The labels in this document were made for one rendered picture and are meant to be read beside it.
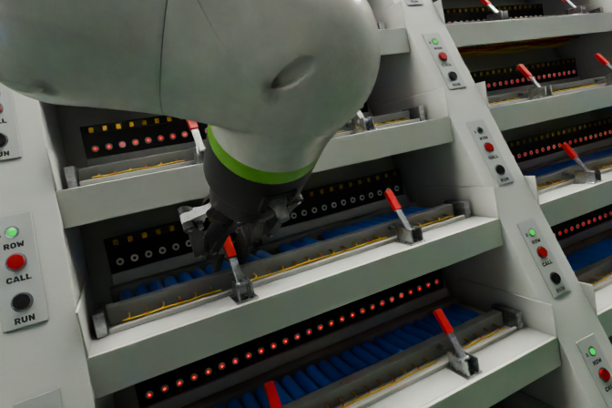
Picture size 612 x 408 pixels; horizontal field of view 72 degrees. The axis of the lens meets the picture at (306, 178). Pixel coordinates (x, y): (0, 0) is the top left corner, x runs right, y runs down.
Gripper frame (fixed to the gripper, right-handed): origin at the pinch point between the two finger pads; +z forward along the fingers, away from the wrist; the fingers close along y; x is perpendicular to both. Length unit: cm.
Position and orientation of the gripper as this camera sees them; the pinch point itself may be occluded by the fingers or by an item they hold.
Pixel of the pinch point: (229, 249)
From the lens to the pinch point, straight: 57.0
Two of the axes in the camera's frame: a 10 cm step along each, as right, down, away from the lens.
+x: -3.7, -8.5, 3.9
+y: 8.9, -2.0, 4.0
